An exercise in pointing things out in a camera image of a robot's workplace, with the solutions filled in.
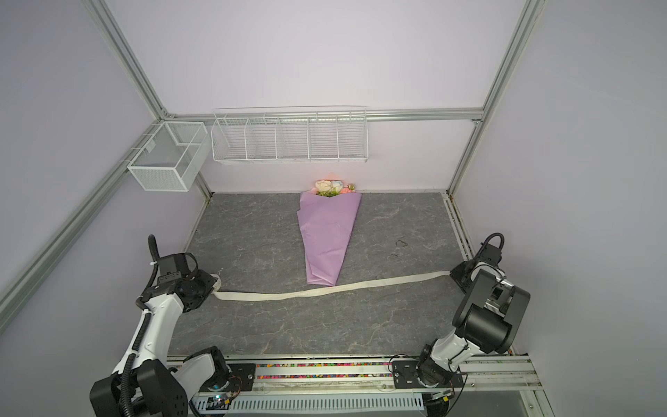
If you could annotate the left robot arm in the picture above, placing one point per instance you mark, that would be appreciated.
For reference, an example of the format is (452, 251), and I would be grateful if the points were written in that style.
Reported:
(156, 339)

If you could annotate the cream rose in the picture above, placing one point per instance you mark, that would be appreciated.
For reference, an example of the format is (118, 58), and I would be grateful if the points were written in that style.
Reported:
(324, 187)

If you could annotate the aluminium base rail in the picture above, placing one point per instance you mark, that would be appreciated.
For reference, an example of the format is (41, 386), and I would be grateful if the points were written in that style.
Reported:
(357, 385)

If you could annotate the pink spray rose stem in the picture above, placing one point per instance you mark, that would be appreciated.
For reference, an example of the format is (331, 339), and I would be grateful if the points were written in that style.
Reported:
(347, 189)

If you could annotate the pink purple wrapping paper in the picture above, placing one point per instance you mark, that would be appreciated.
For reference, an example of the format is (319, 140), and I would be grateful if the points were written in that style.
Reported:
(326, 223)

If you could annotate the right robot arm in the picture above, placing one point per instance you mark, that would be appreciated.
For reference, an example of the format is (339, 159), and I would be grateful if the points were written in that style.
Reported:
(486, 322)

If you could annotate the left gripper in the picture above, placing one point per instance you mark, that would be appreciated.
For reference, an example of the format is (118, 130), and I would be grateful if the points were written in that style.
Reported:
(208, 283)

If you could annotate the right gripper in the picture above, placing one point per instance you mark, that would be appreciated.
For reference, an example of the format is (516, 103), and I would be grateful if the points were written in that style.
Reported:
(457, 273)

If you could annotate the cream printed ribbon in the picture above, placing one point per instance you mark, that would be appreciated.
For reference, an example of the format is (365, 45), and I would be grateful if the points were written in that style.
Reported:
(318, 292)

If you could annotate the long white wire basket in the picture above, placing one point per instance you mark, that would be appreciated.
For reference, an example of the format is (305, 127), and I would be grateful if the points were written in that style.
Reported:
(290, 134)

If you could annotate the aluminium frame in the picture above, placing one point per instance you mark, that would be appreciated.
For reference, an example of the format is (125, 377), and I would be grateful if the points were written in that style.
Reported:
(16, 296)

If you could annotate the small white mesh basket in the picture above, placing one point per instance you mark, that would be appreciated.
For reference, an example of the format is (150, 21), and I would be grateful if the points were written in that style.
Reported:
(172, 157)

